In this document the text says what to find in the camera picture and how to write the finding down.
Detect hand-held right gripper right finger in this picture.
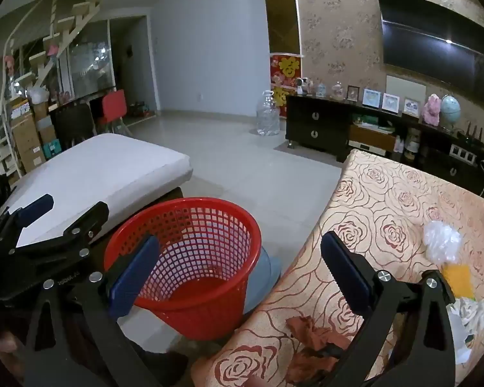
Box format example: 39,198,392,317
320,231,457,387

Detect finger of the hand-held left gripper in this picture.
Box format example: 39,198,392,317
0,193,55,247
12,201,110,259

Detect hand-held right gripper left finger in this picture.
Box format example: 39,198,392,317
22,235,161,387

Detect brown paper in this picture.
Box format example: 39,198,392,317
284,315,356,385

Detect red plastic mesh basket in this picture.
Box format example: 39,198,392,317
104,197,263,341

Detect yellow sponge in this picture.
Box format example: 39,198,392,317
441,264,477,301

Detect person's left forearm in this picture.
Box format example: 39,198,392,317
0,328,25,355

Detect white cushioned sofa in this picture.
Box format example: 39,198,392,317
0,133,194,251

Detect stack of cardboard boxes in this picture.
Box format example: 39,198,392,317
9,97,61,174

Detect rose patterned tablecloth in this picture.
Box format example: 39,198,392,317
189,149,484,387

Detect light blue plastic stool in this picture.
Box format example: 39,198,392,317
242,246,283,317

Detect dark brown chair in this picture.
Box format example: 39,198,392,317
50,103,97,150

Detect clear crumpled plastic bag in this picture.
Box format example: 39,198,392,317
423,221,462,263

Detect white plastic bag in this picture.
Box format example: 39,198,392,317
27,86,50,105

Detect red chair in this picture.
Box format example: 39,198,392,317
97,89,132,134

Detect white crumpled paper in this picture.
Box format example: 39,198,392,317
448,296,484,339

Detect brown wooden box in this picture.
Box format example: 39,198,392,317
349,124,397,156

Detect white flat paper scrap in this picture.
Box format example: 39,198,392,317
454,326,476,365

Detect beige storage jars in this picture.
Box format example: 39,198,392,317
403,128,422,158

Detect green boxes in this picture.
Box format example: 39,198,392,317
353,114,395,132

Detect black television cabinet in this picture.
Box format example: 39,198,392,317
286,94,484,188

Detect white socket strip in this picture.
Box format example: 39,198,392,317
449,144,477,164

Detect clear large water bottle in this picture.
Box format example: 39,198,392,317
255,91,283,137

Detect pink plush toy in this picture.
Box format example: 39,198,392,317
423,94,442,125

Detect black wifi router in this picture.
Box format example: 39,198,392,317
455,127,484,146

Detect light blue globe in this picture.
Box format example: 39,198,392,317
440,94,462,132

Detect white blank board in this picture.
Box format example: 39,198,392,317
386,74,427,99

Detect wooden open staircase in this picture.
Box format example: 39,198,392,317
0,0,107,178

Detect red festive wall poster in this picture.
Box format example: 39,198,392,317
269,53,303,118

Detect black wall television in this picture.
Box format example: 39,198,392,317
376,0,484,89

